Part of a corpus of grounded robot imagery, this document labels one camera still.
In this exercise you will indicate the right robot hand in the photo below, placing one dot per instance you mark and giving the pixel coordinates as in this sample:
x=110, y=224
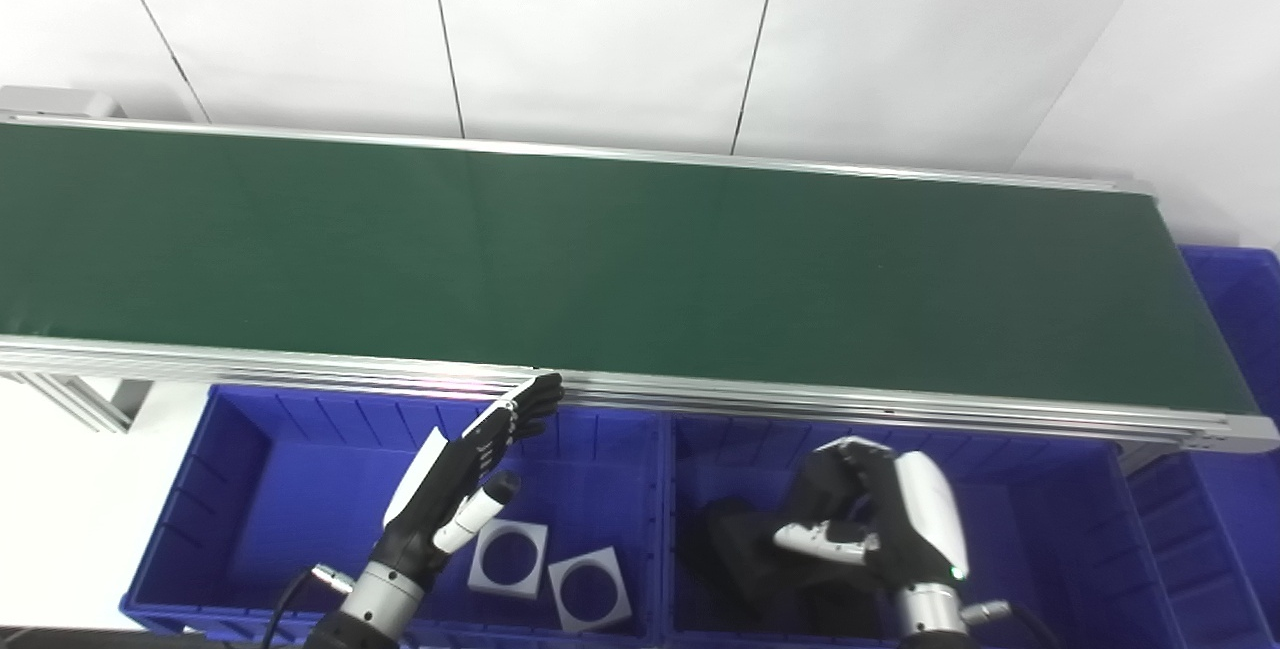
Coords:
x=915, y=519

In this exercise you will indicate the grey conveyor motor housing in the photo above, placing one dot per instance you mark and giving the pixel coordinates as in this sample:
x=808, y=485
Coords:
x=60, y=102

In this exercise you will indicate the blue plastic bin empty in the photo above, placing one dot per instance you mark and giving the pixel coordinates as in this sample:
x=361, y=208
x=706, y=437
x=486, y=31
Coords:
x=1240, y=489

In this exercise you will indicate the aluminium conveyor support leg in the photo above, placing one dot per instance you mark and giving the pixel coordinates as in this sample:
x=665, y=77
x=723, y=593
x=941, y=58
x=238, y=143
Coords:
x=80, y=404

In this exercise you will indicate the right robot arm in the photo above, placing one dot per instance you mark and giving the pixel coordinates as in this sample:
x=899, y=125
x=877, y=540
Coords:
x=928, y=619

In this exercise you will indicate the blue plastic bin with plates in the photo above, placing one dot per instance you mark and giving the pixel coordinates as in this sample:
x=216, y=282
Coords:
x=290, y=509

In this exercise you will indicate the green conveyor belt aluminium frame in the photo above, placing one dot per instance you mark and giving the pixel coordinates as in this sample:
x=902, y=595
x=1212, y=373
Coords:
x=650, y=269

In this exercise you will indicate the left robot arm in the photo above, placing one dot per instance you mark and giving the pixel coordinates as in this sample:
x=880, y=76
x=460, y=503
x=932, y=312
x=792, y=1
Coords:
x=385, y=599

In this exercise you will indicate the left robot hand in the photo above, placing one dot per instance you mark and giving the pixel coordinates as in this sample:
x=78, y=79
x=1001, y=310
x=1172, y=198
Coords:
x=440, y=499

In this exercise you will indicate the blue plastic bin black parts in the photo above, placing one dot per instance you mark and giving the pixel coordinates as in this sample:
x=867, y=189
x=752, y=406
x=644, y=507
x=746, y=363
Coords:
x=1040, y=529

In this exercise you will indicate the white square plate round hole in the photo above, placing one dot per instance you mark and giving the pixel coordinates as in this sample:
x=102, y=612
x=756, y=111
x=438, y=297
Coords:
x=615, y=619
x=490, y=579

